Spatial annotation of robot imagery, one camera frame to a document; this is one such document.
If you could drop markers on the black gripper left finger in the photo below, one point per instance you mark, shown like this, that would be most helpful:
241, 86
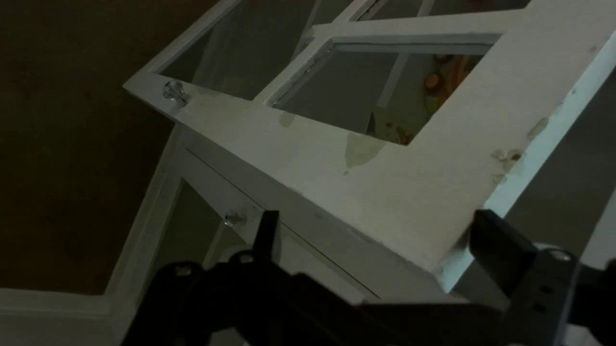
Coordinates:
218, 301

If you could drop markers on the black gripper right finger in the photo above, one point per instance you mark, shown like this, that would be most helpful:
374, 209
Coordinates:
551, 301

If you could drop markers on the white cabinet door chipped paint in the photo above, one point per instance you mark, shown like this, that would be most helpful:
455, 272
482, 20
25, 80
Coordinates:
416, 193

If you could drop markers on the small metal door knob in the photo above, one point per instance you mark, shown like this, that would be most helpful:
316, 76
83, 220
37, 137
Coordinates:
174, 93
235, 218

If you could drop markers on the tall white glass-door cabinet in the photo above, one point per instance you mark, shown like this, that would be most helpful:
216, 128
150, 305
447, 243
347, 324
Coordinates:
147, 243

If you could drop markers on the white glass cabinet door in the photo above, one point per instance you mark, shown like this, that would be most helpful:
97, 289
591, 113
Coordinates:
301, 251

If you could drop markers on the orange toy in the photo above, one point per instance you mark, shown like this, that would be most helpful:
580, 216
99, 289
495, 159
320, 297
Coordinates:
449, 74

